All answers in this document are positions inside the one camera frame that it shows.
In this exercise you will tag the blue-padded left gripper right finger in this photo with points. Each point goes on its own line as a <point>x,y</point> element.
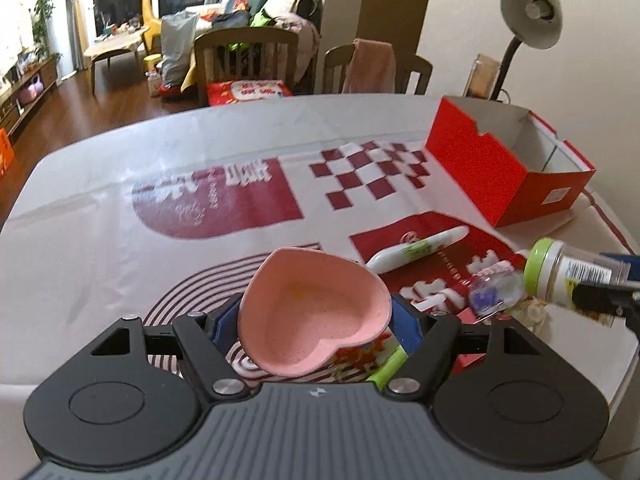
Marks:
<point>428,340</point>

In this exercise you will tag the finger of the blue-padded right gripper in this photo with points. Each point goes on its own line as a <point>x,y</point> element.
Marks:
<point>621,301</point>

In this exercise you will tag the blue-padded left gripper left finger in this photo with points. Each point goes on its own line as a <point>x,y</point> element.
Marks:
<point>204,341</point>

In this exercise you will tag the green-lidded spice jar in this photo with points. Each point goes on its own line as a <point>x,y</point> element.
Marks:
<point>553,269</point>

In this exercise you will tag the clear jar with blue pins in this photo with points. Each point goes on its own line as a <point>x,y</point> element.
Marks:
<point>495,291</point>

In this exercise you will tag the white and green tube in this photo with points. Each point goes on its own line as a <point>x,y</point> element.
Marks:
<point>393,258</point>

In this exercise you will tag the pink heart-shaped dish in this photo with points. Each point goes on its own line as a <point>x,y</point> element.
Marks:
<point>303,305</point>

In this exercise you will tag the green plastic stick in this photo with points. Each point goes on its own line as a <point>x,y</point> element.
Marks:
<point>382,375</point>

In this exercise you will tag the red and white tablecloth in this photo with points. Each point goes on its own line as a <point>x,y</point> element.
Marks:
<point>173,215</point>

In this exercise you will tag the red cardboard shoe box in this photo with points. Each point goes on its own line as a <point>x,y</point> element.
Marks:
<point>509,161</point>

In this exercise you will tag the red patterned seat cushion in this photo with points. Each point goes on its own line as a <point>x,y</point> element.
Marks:
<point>239,91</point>

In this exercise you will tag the pink towel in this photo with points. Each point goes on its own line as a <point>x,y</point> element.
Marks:
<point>372,68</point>

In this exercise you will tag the wooden dining chair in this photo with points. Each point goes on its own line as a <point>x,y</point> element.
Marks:
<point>244,53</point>

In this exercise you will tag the wooden chair with pink towel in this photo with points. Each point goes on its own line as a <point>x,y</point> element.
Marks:
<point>337,59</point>

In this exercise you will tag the grey desk lamp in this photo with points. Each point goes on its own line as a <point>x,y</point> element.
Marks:
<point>536,23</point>

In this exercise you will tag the wooden tv cabinet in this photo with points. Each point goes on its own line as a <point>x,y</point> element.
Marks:
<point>23,97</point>

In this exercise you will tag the wooden coffee table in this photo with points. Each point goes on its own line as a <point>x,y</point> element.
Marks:
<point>114,45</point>

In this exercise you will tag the yellow giraffe toy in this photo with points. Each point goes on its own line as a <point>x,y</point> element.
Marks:
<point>151,37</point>

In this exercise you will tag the green houseplant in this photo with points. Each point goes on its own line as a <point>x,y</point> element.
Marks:
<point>41,14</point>

